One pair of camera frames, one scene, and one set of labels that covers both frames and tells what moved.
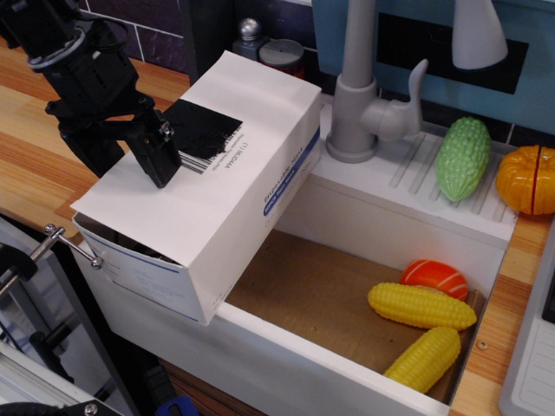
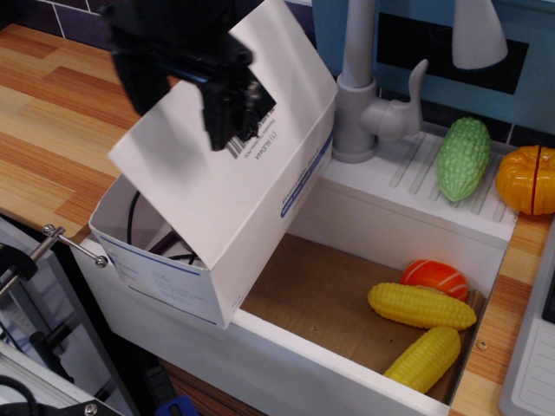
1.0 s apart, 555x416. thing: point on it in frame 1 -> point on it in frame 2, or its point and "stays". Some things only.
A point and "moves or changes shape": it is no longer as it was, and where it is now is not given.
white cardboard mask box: x=247 y=140 moves or changes shape
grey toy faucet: x=359 y=118 stays
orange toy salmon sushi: x=435 y=276 stays
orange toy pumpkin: x=525 y=179 stays
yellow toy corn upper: x=419 y=305 stays
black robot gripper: x=95 y=82 -> x=190 y=37
